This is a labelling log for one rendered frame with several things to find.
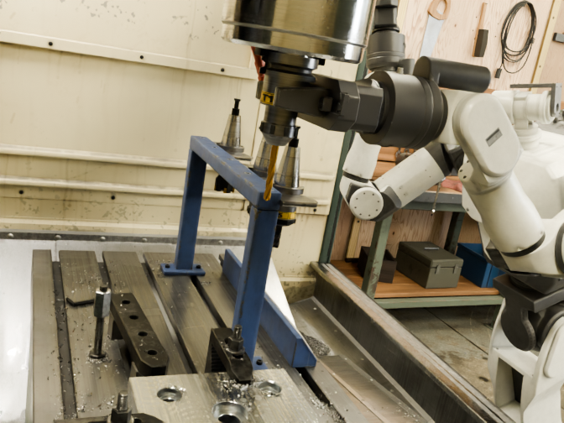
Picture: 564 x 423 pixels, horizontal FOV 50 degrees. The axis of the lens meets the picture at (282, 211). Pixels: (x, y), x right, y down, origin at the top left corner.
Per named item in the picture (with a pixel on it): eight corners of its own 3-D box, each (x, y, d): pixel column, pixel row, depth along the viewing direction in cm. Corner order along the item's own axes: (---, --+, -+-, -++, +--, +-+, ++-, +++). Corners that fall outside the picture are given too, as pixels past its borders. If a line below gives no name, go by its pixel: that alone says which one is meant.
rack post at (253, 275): (259, 360, 109) (287, 204, 101) (269, 376, 104) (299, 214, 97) (206, 362, 105) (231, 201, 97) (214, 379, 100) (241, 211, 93)
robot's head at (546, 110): (516, 122, 121) (519, 83, 120) (561, 122, 116) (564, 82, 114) (504, 124, 117) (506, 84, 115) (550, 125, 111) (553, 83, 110)
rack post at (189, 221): (200, 267, 148) (216, 149, 140) (205, 275, 143) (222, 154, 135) (159, 266, 144) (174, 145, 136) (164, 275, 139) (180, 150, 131)
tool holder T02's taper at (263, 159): (248, 165, 113) (253, 130, 112) (268, 166, 116) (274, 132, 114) (260, 171, 110) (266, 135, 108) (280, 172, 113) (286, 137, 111)
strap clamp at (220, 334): (221, 387, 99) (234, 304, 95) (246, 437, 87) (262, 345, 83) (201, 388, 97) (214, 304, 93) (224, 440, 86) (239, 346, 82)
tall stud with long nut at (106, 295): (104, 352, 103) (111, 282, 99) (106, 360, 100) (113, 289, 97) (87, 352, 102) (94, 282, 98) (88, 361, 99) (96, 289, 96)
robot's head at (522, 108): (503, 127, 125) (500, 86, 121) (553, 129, 118) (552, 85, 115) (489, 138, 121) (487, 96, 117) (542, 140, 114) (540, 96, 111)
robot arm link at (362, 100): (301, 50, 73) (384, 65, 77) (288, 128, 75) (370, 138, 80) (350, 59, 62) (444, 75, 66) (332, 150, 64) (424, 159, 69)
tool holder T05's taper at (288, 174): (268, 180, 104) (275, 142, 102) (290, 181, 106) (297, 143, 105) (281, 187, 100) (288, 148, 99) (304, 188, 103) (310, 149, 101)
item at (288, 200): (309, 200, 103) (310, 195, 102) (322, 209, 98) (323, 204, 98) (271, 197, 100) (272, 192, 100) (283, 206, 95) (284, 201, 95)
